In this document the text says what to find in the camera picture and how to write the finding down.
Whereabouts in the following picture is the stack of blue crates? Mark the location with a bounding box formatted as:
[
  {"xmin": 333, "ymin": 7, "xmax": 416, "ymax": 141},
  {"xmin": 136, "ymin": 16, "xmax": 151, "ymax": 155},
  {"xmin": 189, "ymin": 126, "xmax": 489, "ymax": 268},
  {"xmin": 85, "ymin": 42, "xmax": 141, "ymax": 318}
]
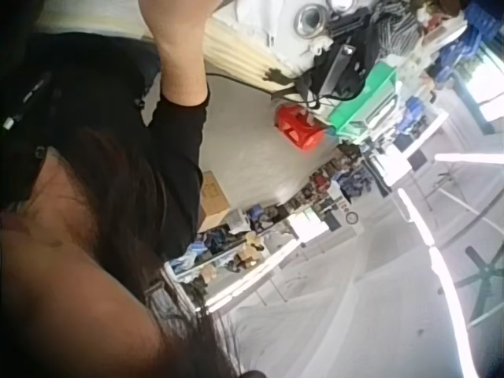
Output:
[{"xmin": 431, "ymin": 0, "xmax": 504, "ymax": 82}]

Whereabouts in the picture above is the shelf of mixed goods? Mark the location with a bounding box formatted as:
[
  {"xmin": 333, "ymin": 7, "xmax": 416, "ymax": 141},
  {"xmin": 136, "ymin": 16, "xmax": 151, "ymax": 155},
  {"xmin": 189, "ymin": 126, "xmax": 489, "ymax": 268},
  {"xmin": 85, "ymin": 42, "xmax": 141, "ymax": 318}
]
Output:
[{"xmin": 165, "ymin": 157, "xmax": 381, "ymax": 287}]

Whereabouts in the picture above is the green plastic tray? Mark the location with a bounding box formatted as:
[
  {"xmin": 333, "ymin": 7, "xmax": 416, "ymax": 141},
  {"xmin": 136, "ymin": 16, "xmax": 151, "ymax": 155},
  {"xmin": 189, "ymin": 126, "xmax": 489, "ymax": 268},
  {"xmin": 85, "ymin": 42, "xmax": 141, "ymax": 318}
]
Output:
[{"xmin": 328, "ymin": 62, "xmax": 398, "ymax": 143}]

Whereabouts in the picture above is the red plastic stool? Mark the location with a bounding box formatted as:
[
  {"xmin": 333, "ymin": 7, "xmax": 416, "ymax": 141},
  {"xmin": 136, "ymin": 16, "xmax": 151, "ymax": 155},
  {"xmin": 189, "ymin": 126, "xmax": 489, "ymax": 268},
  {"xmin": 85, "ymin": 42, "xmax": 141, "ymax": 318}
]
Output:
[{"xmin": 274, "ymin": 104, "xmax": 326, "ymax": 150}]

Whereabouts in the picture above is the brown cardboard box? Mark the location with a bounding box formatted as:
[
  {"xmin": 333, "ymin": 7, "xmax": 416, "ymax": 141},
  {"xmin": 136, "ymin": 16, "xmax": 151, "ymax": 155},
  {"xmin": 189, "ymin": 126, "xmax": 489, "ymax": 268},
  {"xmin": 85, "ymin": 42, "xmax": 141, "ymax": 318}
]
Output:
[{"xmin": 198, "ymin": 171, "xmax": 232, "ymax": 233}]

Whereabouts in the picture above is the black white checkered cloth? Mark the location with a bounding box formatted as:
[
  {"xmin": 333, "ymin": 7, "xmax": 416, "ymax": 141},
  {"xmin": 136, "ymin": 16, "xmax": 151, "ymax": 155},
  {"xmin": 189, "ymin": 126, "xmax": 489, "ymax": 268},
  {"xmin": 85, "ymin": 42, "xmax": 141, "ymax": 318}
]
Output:
[{"xmin": 369, "ymin": 7, "xmax": 425, "ymax": 56}]

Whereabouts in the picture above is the black ceiling fan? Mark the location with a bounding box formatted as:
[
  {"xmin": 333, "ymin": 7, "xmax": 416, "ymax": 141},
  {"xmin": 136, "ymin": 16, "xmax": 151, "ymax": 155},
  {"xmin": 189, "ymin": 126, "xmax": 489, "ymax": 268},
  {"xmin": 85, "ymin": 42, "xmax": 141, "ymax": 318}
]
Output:
[{"xmin": 436, "ymin": 243, "xmax": 504, "ymax": 318}]

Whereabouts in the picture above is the black power cable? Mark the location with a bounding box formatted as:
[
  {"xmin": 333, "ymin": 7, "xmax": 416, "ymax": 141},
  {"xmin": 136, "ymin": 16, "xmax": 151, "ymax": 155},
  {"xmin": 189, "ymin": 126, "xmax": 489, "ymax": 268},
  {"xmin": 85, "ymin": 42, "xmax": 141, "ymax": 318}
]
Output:
[{"xmin": 204, "ymin": 72, "xmax": 300, "ymax": 98}]

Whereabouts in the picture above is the black strap bag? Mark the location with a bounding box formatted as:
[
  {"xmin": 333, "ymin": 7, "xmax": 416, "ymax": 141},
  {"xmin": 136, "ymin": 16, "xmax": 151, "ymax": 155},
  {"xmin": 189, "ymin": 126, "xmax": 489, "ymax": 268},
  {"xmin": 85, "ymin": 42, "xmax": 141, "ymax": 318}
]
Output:
[{"xmin": 298, "ymin": 7, "xmax": 391, "ymax": 109}]

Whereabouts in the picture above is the cream tape table edge padding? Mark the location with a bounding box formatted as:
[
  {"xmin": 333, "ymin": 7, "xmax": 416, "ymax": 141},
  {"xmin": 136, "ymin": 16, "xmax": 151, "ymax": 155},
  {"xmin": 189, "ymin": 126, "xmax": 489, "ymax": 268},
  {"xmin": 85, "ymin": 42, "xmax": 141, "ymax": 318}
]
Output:
[{"xmin": 203, "ymin": 18, "xmax": 300, "ymax": 82}]

